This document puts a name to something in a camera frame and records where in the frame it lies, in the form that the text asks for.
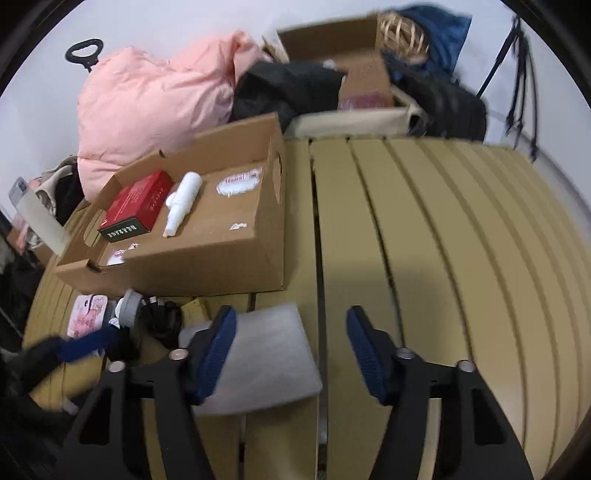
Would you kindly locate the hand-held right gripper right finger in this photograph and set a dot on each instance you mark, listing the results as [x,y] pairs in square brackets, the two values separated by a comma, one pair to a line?
[364,350]

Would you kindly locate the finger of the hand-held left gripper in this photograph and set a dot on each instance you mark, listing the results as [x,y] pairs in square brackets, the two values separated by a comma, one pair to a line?
[87,345]

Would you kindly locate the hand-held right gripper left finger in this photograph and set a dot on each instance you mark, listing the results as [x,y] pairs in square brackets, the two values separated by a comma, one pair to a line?
[217,355]

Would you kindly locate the pink packet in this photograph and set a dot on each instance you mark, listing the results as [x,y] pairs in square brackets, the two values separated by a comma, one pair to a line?
[87,314]

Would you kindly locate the white translucent box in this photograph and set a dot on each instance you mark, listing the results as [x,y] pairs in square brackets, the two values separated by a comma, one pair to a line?
[272,360]

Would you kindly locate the grey capped container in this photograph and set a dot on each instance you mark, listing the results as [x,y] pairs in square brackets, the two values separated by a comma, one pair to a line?
[128,307]

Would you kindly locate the shallow cardboard tray box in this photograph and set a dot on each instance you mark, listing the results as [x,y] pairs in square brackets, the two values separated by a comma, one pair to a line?
[217,221]

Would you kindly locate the red box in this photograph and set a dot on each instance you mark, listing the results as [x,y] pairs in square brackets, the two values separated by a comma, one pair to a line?
[138,198]

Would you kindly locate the white bottle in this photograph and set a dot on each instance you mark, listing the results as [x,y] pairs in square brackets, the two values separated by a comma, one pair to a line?
[184,194]

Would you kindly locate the beige clothes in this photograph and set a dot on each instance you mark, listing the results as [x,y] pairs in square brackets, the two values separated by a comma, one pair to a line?
[57,180]

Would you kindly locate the white round jar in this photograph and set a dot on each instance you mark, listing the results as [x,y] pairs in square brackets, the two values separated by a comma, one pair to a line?
[238,183]

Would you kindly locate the pink down jacket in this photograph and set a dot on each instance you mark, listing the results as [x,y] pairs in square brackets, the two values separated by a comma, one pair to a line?
[152,106]

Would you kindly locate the dark pink pouch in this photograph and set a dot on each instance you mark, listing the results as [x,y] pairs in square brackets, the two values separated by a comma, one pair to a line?
[364,100]

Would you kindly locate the black backpack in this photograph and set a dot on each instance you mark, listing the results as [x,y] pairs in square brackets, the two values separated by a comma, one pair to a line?
[443,106]

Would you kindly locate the black jacket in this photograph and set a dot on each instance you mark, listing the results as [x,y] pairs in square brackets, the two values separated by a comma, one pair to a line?
[286,87]

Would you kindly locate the open cardboard box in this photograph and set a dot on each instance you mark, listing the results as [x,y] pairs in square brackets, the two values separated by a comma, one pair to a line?
[323,41]

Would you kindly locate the rattan ball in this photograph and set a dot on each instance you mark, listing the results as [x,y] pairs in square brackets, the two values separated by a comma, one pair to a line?
[401,34]

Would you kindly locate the blue bag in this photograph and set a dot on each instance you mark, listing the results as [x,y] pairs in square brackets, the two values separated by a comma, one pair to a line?
[443,32]

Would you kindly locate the black tripod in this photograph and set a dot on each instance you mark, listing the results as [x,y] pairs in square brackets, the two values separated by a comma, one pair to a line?
[518,32]

